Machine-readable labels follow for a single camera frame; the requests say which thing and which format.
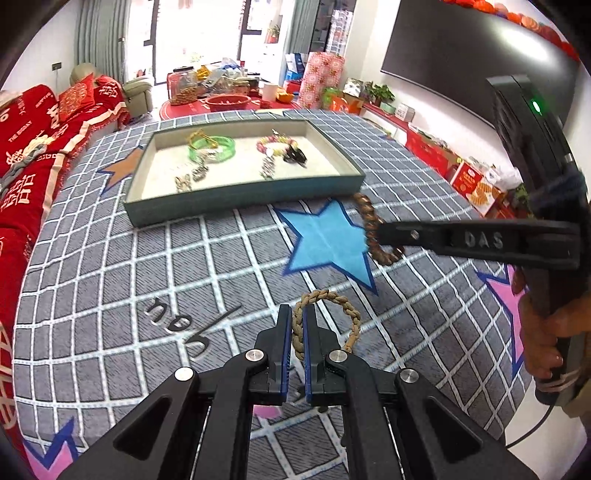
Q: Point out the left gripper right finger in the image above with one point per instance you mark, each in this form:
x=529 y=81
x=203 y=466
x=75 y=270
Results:
x=399 y=425

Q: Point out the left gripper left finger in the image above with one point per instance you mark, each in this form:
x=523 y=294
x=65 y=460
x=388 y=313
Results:
x=195 y=425

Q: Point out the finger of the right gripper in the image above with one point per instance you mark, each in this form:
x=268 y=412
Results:
x=475 y=242

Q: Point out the gold bow hair clip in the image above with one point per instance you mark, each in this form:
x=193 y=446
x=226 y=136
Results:
x=183 y=183

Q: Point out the silver heart pendant charm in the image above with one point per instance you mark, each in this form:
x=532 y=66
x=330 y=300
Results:
x=200 y=170

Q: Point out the black claw hair clip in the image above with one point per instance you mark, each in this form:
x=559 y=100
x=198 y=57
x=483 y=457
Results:
x=294 y=155

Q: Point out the silver star hair clip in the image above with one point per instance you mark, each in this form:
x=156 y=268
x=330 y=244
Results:
x=268 y=168

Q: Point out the green translucent bangle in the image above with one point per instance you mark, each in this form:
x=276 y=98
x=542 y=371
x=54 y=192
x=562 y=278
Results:
x=214 y=149

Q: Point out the person right hand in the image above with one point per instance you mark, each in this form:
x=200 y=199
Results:
x=540 y=335

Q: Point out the grey checked table cloth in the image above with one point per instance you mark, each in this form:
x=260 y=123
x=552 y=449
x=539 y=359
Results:
x=108 y=311

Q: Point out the large black television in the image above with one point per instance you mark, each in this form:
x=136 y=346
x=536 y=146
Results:
x=452 y=48

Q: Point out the potted green plant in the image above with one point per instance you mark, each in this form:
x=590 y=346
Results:
x=379 y=94

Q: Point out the shallow green tray box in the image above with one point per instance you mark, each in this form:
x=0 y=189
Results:
x=235 y=183

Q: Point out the white mug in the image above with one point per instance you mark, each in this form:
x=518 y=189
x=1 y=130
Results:
x=269 y=92

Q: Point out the round red table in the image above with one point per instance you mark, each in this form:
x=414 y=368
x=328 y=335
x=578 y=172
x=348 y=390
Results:
x=168 y=111

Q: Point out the grey floral blanket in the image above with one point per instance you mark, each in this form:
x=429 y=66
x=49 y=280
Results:
x=33 y=150

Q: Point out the red plastic colander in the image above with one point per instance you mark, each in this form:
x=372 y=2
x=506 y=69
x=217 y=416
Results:
x=227 y=102

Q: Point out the red wedding sofa cover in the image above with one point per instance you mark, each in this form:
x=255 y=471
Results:
x=42 y=133

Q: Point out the beige armchair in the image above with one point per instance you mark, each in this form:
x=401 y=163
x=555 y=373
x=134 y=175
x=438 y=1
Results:
x=136 y=93

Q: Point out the clear snack jar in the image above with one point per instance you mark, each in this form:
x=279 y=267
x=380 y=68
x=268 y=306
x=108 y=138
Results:
x=182 y=86

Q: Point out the red embroidered cushion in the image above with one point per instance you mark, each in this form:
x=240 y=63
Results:
x=76 y=98

